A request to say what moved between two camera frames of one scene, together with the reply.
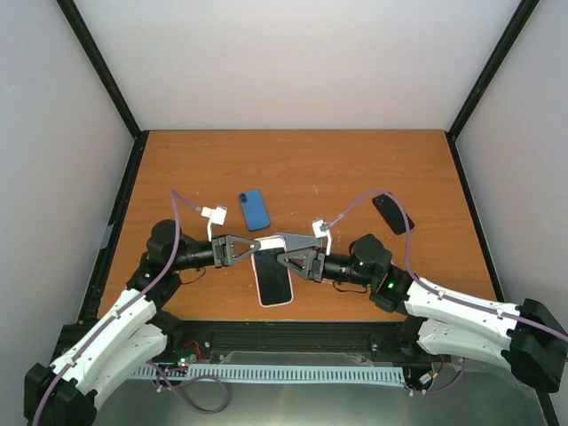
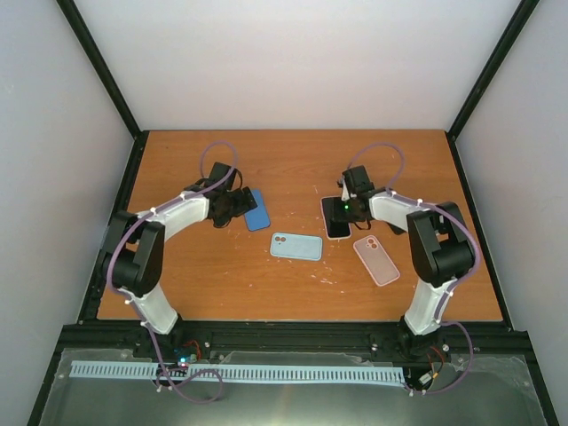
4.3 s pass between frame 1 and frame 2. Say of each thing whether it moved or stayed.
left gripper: moved
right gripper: moved
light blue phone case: stayed
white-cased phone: moved
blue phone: stayed
